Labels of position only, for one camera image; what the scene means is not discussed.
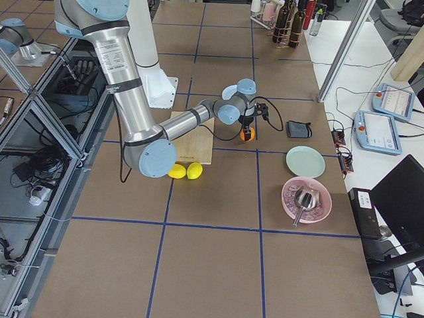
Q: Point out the lemon near board lower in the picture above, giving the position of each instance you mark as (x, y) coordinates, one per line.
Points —
(177, 171)

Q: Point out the black small computer box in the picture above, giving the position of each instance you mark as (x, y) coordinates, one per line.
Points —
(364, 213)

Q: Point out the light green plate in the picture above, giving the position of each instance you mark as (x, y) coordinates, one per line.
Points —
(305, 161)

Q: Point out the lemon near board upper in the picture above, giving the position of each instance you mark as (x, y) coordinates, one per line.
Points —
(194, 170)

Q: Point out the orange fruit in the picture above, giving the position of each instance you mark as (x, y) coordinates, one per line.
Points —
(253, 134)

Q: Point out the teach pendant far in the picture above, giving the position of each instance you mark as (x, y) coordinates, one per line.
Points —
(395, 101)

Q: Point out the light blue plate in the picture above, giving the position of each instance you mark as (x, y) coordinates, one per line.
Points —
(228, 92)

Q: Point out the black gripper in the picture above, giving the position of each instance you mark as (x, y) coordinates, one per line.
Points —
(246, 120)

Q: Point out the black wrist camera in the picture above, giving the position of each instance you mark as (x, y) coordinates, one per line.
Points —
(262, 110)

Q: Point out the wooden cutting board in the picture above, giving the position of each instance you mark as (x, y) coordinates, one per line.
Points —
(192, 143)

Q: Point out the dark wine bottle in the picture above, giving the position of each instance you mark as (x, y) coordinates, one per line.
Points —
(297, 24)
(281, 22)

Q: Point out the grey folded cloth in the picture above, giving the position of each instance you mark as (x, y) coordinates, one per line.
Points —
(296, 129)

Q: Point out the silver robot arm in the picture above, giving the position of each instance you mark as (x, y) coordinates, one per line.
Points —
(19, 45)
(122, 36)

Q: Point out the black computer monitor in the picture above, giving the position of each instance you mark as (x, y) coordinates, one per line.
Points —
(398, 198)

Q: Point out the teach pendant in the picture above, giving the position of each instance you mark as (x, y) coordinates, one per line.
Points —
(395, 101)
(377, 132)

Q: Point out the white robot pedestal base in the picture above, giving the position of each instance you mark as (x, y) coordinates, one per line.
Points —
(159, 89)

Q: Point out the red bottle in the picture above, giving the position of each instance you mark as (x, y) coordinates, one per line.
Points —
(309, 11)

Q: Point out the aluminium frame post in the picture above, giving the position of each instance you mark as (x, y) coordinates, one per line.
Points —
(347, 43)

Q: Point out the teach pendant near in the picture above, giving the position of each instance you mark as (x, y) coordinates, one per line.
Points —
(377, 132)

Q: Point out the pink bowl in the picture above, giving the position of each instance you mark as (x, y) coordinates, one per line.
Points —
(288, 201)

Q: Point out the metal scoop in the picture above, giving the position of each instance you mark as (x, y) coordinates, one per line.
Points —
(306, 199)

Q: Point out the lemon board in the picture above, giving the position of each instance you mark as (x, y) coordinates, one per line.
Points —
(194, 170)
(177, 171)

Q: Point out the copper wire bottle rack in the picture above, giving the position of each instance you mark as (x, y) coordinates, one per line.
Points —
(286, 31)

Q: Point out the grey water bottle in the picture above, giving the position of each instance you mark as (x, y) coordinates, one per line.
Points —
(315, 27)

